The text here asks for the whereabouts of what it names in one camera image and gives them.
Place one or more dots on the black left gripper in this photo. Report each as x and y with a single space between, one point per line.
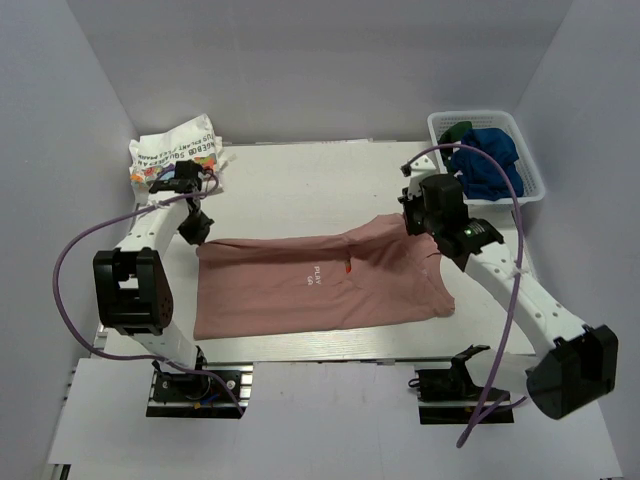
197 236

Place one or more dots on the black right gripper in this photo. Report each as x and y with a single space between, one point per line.
410 201

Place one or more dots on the white and green t shirt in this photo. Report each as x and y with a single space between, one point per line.
452 157

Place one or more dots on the pink printed t shirt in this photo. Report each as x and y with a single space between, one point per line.
374 275

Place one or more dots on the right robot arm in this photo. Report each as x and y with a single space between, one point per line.
573 363

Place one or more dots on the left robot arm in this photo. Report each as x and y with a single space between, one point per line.
133 292

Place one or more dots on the folded white printed t shirt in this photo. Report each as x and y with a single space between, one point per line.
155 154

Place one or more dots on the white plastic basket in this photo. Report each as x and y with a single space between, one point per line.
439 122

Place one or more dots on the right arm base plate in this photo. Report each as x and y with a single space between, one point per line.
443 400

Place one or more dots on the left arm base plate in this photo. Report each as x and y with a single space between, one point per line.
183 396

